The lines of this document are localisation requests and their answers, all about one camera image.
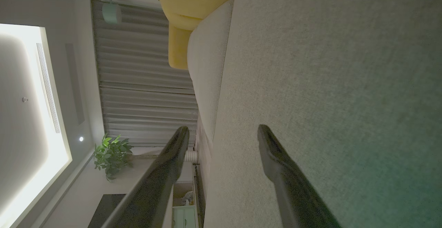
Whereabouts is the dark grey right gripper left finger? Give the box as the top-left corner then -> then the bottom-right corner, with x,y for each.
101,126 -> 190,228

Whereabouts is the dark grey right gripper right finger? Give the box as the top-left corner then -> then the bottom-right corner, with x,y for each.
257,124 -> 342,228

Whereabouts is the low white tv cabinet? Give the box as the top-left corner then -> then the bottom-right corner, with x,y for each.
172,181 -> 201,228

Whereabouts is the green leafy house plant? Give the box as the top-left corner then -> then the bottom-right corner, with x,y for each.
93,134 -> 163,182

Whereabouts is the grey pleated curtain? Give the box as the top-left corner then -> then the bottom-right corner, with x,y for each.
90,0 -> 199,147

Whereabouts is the grey sofa seat cushion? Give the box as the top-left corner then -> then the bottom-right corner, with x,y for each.
187,0 -> 235,142

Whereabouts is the long ceiling air vent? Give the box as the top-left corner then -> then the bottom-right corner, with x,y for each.
36,43 -> 61,134

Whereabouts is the black wall television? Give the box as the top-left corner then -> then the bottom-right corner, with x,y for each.
87,194 -> 127,228

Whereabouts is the white round wall device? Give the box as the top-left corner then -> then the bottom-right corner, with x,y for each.
102,2 -> 122,24

